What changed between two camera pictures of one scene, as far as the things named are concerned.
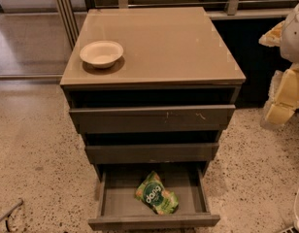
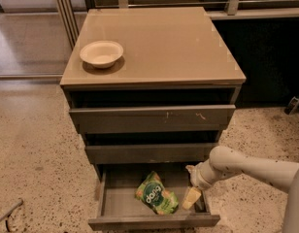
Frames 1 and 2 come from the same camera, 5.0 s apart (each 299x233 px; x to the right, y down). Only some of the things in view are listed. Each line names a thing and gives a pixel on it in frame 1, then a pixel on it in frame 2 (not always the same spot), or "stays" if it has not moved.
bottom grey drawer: (119, 209) stays
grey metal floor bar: (19, 202) stays
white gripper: (294, 38) -> (197, 178)
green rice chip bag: (150, 191) stays
